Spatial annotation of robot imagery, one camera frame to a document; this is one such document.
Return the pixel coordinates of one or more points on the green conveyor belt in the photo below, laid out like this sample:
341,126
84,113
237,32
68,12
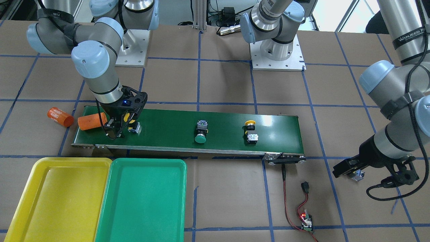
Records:
174,131

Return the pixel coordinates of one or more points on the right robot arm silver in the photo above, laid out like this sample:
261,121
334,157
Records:
94,51

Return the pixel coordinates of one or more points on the black inline rocker switch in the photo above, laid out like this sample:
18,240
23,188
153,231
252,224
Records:
305,187

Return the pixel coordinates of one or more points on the small green controller board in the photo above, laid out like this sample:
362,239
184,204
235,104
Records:
306,221

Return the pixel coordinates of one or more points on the yellow plastic tray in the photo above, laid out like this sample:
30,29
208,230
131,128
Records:
61,201

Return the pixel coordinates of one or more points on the aluminium frame post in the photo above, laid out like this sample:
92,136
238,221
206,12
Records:
199,14

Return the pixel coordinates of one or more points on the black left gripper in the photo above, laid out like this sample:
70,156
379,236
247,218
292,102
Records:
370,149

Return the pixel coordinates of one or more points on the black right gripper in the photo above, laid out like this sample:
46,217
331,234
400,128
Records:
108,110

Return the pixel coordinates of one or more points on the green push button switch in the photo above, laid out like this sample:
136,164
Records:
201,131

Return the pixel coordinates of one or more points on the plain orange cylinder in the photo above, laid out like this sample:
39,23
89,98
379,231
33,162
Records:
91,121

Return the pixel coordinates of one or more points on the green plastic tray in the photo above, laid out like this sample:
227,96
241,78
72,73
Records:
144,201

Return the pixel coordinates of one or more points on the orange cylinder with white text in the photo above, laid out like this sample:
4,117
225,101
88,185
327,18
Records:
61,117

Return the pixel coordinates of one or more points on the yellow push button switch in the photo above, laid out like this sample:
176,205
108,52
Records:
133,126

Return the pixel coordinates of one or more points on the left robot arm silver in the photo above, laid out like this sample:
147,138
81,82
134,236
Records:
399,92

